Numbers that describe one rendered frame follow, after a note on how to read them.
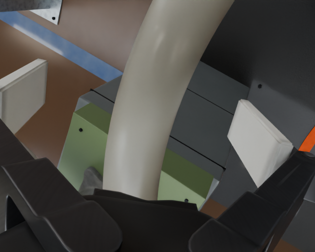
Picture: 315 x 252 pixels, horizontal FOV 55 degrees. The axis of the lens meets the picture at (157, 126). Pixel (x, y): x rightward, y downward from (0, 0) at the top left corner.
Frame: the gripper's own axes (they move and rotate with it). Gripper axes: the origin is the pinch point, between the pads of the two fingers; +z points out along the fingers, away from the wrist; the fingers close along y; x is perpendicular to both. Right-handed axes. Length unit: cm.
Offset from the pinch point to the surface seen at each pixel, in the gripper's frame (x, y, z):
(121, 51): -20, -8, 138
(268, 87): -17, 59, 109
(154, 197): -2.9, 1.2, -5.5
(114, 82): -17, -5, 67
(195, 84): -18, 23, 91
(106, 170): -1.8, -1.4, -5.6
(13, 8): -10, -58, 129
